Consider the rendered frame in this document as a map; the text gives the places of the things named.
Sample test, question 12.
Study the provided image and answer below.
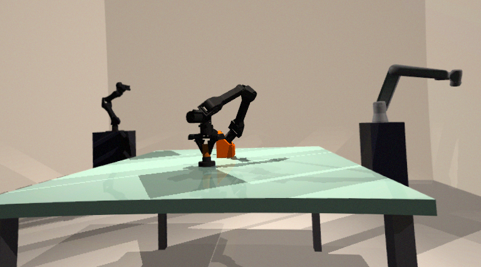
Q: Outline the orange knob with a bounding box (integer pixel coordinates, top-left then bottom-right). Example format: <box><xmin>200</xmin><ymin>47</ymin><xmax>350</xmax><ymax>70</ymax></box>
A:
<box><xmin>202</xmin><ymin>144</ymin><xmax>210</xmax><ymax>157</ymax></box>

